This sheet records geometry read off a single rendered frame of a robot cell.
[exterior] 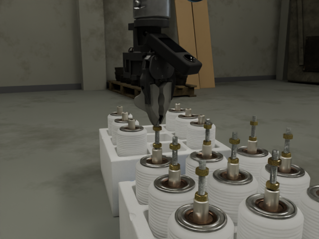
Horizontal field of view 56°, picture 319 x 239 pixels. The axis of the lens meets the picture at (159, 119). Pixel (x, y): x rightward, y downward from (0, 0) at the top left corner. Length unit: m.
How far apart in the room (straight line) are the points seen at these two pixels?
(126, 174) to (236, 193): 0.42
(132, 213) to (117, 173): 0.30
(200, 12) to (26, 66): 2.38
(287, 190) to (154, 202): 0.26
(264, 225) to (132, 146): 0.53
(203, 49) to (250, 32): 1.36
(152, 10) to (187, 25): 3.58
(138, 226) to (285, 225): 0.25
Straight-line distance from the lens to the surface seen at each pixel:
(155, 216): 0.55
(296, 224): 0.50
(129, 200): 0.66
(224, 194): 0.57
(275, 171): 0.49
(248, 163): 0.72
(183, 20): 4.17
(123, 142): 0.91
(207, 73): 4.23
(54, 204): 1.07
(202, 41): 4.29
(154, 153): 0.65
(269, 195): 0.50
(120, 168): 0.89
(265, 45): 5.63
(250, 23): 5.42
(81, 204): 1.05
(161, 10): 0.60
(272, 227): 0.48
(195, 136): 0.98
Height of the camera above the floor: 0.49
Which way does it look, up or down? 13 degrees down
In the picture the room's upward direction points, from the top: straight up
